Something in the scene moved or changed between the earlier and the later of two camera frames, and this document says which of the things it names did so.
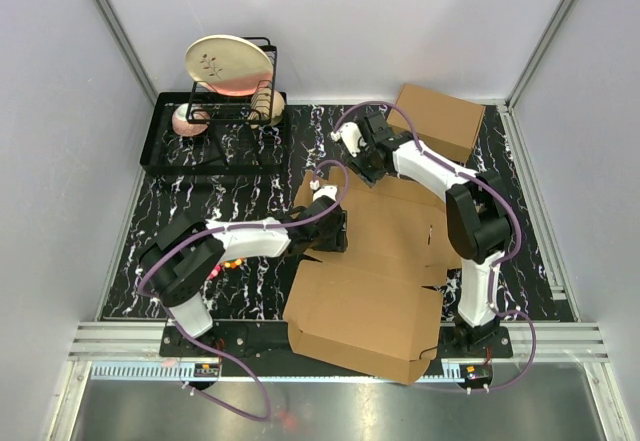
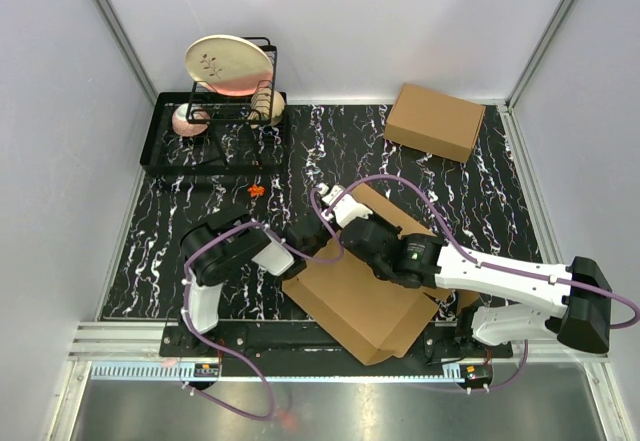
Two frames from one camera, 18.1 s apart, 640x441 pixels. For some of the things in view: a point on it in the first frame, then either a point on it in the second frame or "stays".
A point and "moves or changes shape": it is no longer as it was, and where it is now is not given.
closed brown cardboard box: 448,126 stays
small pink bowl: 189,120 stays
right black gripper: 368,178 -> 390,228
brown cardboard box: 375,308 moves or changes shape
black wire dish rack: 205,132 stays
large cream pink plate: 228,65 stays
